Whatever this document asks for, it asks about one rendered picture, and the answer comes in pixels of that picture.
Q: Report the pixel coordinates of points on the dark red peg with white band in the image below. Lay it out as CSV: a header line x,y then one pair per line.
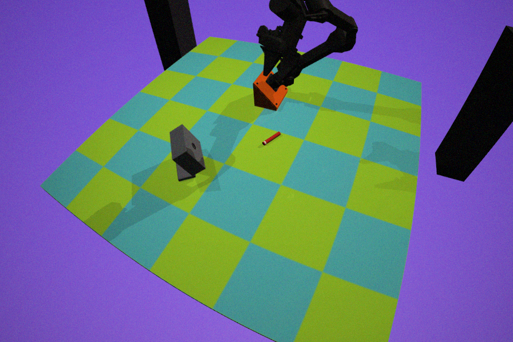
x,y
271,138

